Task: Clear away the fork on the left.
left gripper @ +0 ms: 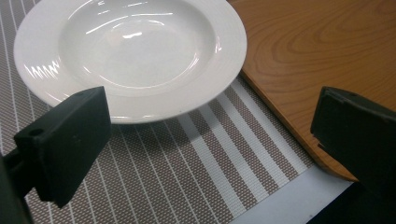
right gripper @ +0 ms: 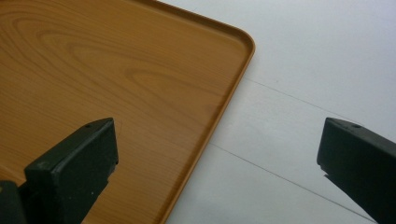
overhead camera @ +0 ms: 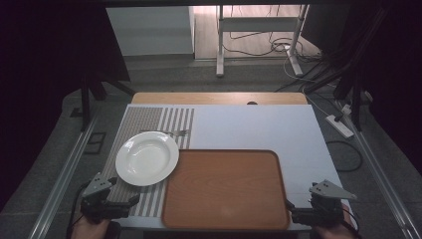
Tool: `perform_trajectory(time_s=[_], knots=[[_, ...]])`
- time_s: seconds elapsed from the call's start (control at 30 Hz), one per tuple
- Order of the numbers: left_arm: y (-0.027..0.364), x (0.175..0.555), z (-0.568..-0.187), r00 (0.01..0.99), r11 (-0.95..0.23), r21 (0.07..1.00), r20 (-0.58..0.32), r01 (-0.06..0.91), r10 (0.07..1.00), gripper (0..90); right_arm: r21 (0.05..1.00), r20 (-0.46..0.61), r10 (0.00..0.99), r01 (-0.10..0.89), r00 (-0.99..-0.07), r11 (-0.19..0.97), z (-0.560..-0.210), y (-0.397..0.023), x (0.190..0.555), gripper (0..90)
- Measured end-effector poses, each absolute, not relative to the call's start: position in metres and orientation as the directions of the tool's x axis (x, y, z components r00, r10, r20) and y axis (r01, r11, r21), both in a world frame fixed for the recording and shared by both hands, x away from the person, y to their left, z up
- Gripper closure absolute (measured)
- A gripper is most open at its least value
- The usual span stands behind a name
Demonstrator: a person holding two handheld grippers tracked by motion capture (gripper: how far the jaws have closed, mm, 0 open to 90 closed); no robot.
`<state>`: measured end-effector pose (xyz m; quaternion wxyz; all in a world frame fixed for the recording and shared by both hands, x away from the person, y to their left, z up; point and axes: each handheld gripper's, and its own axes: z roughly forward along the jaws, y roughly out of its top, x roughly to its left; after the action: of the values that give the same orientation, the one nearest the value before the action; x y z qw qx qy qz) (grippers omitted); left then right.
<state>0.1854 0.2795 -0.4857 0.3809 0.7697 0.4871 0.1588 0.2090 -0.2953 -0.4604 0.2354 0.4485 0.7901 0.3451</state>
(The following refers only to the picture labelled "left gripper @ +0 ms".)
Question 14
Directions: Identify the striped woven placemat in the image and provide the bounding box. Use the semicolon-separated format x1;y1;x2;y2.
0;0;316;224

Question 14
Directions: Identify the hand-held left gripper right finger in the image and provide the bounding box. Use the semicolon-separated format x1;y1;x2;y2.
310;86;396;202

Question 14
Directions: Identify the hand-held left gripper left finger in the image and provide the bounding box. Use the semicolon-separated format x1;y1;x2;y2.
3;86;113;209

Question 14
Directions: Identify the white deep plate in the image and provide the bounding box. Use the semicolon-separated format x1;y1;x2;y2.
13;0;248;125

